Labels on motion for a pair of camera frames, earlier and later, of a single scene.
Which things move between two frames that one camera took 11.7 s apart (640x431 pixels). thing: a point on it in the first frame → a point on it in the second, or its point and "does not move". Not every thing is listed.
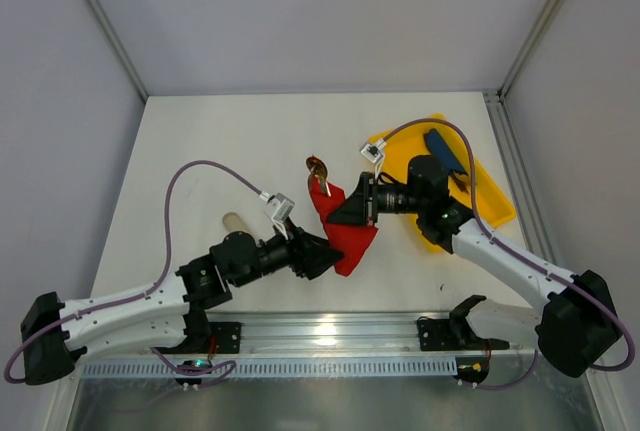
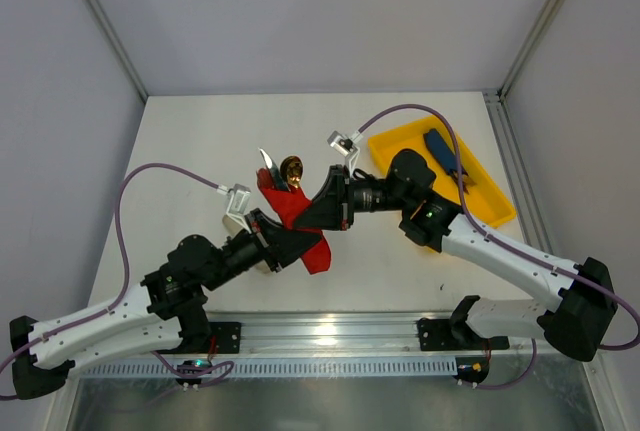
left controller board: x=195 y=363 does not move
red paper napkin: x=348 y=242 → x=288 y=204
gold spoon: x=319 y=169 → x=291 y=169
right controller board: x=472 y=368 does not move
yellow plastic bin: x=476 y=191 does not move
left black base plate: x=227 y=334 does not move
